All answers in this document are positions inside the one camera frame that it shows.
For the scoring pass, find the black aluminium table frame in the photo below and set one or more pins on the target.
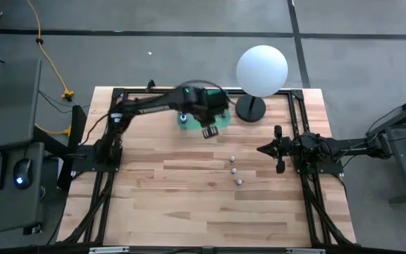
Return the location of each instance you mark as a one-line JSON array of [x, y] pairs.
[[143, 91]]

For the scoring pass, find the grey desk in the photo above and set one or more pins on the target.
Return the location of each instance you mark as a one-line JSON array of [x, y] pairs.
[[9, 98]]

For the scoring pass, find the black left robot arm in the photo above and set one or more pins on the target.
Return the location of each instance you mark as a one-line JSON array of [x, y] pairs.
[[146, 105]]

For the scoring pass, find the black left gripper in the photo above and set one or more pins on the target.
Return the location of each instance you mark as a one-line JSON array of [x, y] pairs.
[[208, 114]]

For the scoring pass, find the black computer mouse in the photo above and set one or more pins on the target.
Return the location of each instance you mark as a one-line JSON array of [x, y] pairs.
[[23, 173]]

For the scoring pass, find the small green food colouring bottle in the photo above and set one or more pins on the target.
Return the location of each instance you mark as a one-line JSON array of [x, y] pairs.
[[233, 170]]

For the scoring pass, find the silver metal bracket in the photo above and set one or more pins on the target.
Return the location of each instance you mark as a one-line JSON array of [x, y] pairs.
[[305, 250], [108, 250]]

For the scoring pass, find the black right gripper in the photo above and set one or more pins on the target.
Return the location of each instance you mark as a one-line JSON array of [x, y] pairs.
[[291, 148]]

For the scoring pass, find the teal translucent plastic bin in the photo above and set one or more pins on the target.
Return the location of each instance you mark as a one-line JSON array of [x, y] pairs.
[[226, 120]]

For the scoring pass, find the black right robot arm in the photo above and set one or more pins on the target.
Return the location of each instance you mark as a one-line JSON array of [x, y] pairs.
[[351, 146]]

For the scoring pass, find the black clamp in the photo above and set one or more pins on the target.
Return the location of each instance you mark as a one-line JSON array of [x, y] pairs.
[[150, 85]]

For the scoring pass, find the white globe lamp black stand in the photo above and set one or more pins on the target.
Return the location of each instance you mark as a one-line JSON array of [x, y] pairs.
[[262, 70]]

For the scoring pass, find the large blue food colouring bottle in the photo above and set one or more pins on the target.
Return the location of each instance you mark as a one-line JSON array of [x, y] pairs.
[[183, 118]]

